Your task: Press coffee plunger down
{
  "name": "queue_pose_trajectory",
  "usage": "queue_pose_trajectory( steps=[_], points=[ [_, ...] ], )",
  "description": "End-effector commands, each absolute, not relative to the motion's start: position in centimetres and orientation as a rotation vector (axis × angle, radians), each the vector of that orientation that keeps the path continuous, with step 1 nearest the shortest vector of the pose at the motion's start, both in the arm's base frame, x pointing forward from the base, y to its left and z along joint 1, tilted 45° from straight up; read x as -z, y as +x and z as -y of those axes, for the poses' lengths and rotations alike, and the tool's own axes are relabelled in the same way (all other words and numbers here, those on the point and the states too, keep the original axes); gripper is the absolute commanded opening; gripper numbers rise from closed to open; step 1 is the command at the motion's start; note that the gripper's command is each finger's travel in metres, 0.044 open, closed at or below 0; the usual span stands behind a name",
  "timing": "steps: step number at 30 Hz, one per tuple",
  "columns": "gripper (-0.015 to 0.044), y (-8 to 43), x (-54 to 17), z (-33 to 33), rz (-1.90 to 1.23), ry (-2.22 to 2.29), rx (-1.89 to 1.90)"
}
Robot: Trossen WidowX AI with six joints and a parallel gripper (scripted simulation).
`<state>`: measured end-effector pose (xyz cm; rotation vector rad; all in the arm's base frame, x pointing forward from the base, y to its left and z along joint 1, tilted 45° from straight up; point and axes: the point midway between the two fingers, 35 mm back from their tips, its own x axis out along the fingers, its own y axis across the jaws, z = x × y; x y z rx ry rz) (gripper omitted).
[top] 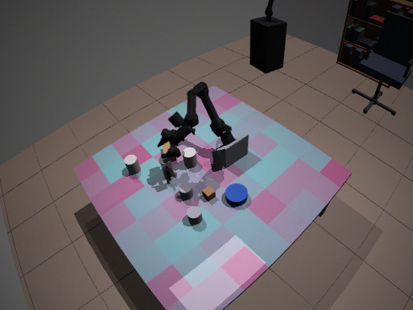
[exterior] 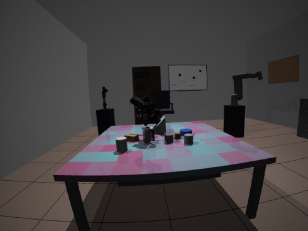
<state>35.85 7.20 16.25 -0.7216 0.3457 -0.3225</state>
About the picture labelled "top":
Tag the blue short cylinder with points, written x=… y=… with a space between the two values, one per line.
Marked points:
x=236 y=194

